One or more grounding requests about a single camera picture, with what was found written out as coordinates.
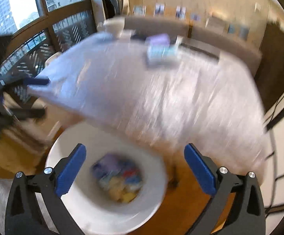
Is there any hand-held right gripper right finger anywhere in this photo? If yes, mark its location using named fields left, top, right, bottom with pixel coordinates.
left=184, top=143, right=266, bottom=235

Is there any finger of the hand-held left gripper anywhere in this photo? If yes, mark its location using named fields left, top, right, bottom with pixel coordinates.
left=0, top=77, right=50, bottom=89
left=10, top=108, right=46, bottom=121

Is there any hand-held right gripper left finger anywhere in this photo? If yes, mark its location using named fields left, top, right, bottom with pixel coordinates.
left=4, top=143, right=87, bottom=235

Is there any white round trash bin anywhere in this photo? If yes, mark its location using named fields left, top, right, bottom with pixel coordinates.
left=45, top=121, right=168, bottom=235

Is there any blue and white medicine box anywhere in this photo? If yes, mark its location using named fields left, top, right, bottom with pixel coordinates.
left=122, top=163, right=142, bottom=189

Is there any yellow plastic cap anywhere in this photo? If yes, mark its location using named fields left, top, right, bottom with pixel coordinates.
left=121, top=191, right=139, bottom=203

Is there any window with patterned railing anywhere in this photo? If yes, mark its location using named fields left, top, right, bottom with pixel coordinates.
left=0, top=0, right=96, bottom=103

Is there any white panelled sliding door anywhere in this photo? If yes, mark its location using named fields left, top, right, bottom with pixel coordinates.
left=264, top=78, right=284, bottom=226

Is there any white ceramic cup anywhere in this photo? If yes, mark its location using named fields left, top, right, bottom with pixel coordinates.
left=103, top=17, right=125, bottom=36

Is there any black phone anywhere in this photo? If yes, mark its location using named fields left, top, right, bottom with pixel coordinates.
left=180, top=43, right=221, bottom=60

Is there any brown sofa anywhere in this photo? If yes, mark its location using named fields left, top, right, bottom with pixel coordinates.
left=122, top=16, right=262, bottom=76

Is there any dark wooden cabinet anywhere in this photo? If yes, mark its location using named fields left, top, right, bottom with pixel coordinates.
left=254, top=22, right=284, bottom=113

